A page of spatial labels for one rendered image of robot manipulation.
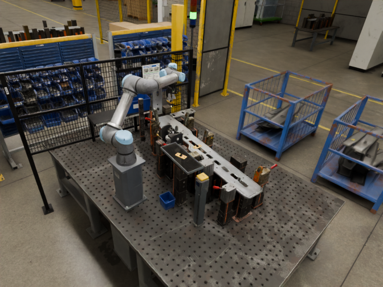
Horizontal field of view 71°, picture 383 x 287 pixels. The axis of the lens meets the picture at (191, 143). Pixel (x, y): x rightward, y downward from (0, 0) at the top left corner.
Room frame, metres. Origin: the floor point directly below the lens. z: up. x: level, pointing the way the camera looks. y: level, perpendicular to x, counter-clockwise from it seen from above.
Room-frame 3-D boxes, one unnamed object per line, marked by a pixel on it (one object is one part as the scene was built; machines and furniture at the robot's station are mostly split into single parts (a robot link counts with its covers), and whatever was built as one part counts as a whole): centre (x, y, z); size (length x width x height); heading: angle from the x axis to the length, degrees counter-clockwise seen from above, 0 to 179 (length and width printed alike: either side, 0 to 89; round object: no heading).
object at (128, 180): (1.59, 0.48, 0.90); 0.21 x 0.21 x 0.40; 46
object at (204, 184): (1.39, -0.09, 0.92); 0.08 x 0.08 x 0.44; 38
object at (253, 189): (1.97, -0.07, 1.00); 1.38 x 0.22 x 0.02; 38
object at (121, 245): (1.59, 0.48, 0.33); 0.31 x 0.31 x 0.66; 46
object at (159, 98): (2.57, 0.38, 1.17); 0.12 x 0.01 x 0.34; 128
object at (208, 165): (1.62, -0.12, 0.90); 0.13 x 0.10 x 0.41; 128
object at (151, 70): (2.85, 0.49, 1.30); 0.23 x 0.02 x 0.31; 128
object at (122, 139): (1.59, 0.48, 1.27); 0.13 x 0.12 x 0.14; 60
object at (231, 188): (1.41, -0.28, 0.88); 0.11 x 0.10 x 0.36; 128
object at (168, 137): (1.94, 0.17, 0.94); 0.18 x 0.13 x 0.49; 38
